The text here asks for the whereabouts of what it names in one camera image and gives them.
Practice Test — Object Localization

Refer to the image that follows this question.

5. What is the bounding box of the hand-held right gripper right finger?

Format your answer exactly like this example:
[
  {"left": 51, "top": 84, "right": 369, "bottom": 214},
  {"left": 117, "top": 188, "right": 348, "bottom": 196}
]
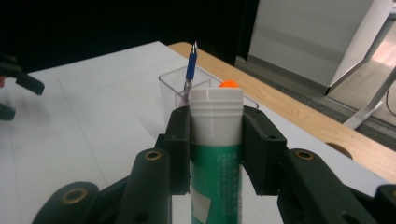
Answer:
[{"left": 241, "top": 105, "right": 288, "bottom": 197}]

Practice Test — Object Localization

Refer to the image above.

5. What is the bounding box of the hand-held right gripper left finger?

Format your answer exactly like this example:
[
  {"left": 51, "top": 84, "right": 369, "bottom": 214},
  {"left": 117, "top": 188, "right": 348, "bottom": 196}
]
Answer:
[{"left": 154, "top": 105, "right": 192, "bottom": 196}]

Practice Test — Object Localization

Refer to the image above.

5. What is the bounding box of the white green glue tube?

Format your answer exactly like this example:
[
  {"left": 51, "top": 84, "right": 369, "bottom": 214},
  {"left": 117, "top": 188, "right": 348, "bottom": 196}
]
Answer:
[{"left": 189, "top": 87, "right": 245, "bottom": 224}]

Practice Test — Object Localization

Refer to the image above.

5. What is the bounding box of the clear plastic pen holder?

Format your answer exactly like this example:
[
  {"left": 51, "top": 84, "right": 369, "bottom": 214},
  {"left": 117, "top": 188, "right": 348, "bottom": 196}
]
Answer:
[{"left": 158, "top": 64, "right": 260, "bottom": 129}]

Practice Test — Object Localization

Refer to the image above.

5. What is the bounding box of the orange highlighter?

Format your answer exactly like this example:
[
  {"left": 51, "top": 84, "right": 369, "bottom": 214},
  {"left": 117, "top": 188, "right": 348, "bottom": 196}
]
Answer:
[{"left": 218, "top": 79, "right": 240, "bottom": 90}]

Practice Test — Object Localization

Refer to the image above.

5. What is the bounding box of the blue pen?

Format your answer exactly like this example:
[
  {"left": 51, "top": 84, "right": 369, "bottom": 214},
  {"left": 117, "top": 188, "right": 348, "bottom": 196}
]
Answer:
[{"left": 183, "top": 40, "right": 199, "bottom": 106}]

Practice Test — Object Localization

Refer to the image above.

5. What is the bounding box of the dark curtain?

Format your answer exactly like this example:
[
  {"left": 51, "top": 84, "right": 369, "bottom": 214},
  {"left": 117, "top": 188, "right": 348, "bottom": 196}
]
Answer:
[{"left": 0, "top": 0, "right": 260, "bottom": 74}]

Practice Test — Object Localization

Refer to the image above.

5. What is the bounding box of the metal stand leg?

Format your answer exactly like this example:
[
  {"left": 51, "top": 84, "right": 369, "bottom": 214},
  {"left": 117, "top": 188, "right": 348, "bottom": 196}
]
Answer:
[{"left": 342, "top": 66, "right": 396, "bottom": 131}]

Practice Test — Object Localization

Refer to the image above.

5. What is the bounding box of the white cabinet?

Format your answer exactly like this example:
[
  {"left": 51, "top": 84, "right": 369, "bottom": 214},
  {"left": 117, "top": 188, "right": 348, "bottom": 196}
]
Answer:
[{"left": 248, "top": 0, "right": 394, "bottom": 96}]

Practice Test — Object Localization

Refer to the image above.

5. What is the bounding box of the black cable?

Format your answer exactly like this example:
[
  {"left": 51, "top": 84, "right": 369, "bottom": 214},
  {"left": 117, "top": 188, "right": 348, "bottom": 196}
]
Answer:
[{"left": 384, "top": 88, "right": 396, "bottom": 110}]

